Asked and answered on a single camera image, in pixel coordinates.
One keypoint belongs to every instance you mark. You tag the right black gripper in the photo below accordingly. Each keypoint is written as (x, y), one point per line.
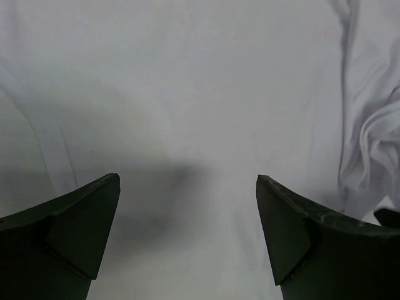
(387, 217)

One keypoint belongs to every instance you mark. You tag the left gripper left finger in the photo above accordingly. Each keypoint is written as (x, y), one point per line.
(54, 250)

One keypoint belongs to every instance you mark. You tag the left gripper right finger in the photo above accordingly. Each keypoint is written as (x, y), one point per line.
(320, 254)

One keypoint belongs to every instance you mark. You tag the white t shirt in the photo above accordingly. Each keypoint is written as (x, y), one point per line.
(189, 102)

